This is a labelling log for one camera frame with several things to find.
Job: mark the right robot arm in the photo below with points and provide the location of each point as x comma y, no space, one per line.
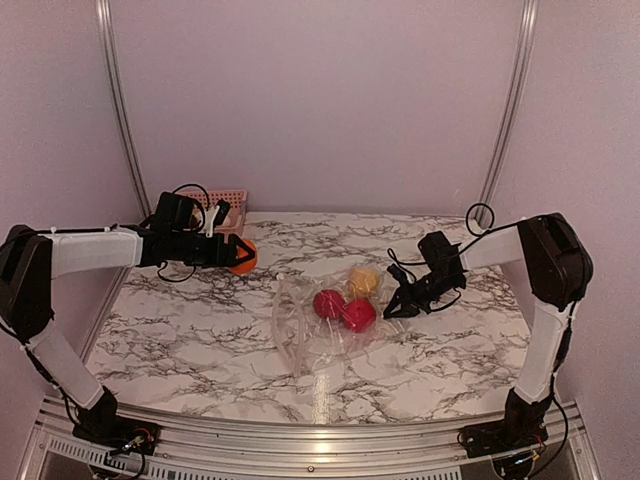
559,270

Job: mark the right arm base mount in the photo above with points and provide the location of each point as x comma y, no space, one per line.
494,437

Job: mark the pink plastic basket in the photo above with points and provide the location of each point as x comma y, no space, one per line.
234,219

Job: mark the yellow fake lemon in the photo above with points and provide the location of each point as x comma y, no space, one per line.
362,282

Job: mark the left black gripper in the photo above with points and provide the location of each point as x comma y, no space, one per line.
229,252

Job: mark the aluminium frame post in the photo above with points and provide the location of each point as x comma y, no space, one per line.
108,41
521,65

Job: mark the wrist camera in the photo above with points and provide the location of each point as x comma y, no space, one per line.
398,274
215,217

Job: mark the left aluminium frame post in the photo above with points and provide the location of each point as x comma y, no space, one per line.
108,41

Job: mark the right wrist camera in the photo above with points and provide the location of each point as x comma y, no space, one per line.
398,274

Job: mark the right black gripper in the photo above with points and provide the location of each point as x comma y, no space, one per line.
406,297

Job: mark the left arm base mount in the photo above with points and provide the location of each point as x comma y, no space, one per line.
126,435

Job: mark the right aluminium frame post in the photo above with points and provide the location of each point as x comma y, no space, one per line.
521,65

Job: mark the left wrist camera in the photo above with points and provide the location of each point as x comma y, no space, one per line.
215,217

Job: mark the aluminium front rail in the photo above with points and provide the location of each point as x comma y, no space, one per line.
192,447

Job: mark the orange fake fruit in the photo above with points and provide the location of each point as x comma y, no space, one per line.
246,265

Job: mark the clear zip top bag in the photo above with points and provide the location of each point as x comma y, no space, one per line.
319,321

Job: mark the dark red fake fruit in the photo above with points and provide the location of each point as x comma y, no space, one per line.
329,304

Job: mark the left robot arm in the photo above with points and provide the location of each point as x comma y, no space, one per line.
36,262

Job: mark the red fake apple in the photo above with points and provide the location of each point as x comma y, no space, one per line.
359,315

